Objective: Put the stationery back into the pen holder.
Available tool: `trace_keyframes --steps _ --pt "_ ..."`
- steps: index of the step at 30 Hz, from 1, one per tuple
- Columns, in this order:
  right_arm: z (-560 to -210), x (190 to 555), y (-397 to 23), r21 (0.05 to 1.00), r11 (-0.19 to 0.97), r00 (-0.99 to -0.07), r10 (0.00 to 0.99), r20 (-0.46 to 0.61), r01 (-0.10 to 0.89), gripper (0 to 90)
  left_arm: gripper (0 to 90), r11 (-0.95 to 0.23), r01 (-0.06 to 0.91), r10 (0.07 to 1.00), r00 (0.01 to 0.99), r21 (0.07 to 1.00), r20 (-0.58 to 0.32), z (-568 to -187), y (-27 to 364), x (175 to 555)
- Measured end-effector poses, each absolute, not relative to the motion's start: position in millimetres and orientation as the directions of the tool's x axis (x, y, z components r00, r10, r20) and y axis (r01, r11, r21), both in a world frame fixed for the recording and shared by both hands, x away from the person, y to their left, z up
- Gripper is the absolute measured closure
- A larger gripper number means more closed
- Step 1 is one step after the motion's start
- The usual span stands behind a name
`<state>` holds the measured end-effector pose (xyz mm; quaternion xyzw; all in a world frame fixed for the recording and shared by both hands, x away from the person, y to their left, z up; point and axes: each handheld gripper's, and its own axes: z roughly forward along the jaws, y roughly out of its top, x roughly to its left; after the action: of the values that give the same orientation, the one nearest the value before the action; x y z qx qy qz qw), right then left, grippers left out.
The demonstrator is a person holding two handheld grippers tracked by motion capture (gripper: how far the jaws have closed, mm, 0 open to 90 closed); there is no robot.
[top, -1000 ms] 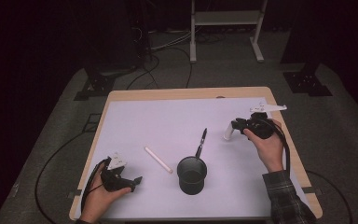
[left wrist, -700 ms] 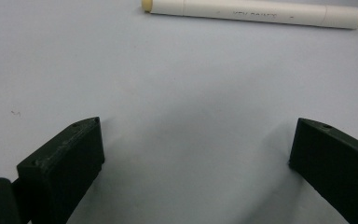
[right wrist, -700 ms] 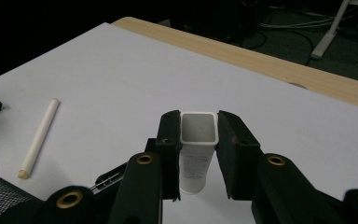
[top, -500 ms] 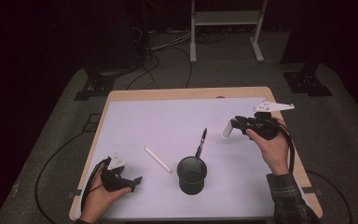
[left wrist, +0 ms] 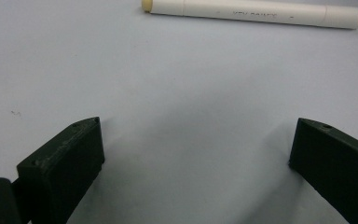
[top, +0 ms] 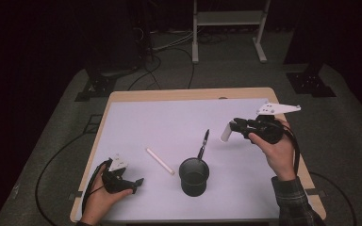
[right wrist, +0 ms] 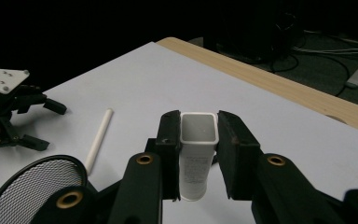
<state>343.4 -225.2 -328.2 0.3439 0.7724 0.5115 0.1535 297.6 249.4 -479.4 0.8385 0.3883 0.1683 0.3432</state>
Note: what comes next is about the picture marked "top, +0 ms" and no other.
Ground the wooden table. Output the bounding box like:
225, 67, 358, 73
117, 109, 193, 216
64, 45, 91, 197
69, 87, 327, 224

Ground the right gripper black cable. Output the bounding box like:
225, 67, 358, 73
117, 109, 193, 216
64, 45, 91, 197
274, 121, 302, 177

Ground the person's left hand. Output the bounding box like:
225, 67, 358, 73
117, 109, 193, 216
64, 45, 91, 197
80, 164, 135, 225

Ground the person's right hand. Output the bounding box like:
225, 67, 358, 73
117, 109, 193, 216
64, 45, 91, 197
248, 121, 298, 182

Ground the black stand base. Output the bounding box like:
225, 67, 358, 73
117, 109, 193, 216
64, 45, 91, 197
286, 62, 337, 98
74, 67, 121, 103

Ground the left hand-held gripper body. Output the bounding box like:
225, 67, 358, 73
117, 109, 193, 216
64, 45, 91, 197
101, 153, 137, 194

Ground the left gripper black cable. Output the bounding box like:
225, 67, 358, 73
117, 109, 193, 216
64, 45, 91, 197
81, 159, 112, 218

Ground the black pen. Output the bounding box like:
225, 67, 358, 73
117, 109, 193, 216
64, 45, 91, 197
197, 128, 211, 160

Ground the white table sheet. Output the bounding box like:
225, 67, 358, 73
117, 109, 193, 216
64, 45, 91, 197
74, 98, 319, 223

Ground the white floor cable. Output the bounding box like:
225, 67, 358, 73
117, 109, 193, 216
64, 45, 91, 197
152, 29, 199, 53

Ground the white metal stand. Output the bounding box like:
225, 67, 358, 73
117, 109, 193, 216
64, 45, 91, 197
191, 0, 272, 65

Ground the black floor cable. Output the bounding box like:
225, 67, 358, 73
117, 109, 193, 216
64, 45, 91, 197
309, 171, 357, 226
126, 46, 196, 91
35, 130, 92, 226

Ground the black pen holder cup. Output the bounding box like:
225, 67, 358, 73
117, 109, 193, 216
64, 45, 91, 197
178, 157, 210, 198

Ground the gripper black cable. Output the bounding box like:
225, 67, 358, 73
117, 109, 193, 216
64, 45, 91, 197
274, 121, 302, 177
81, 159, 112, 218

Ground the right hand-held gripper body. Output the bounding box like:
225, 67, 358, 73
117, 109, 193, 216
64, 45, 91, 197
246, 102, 302, 145

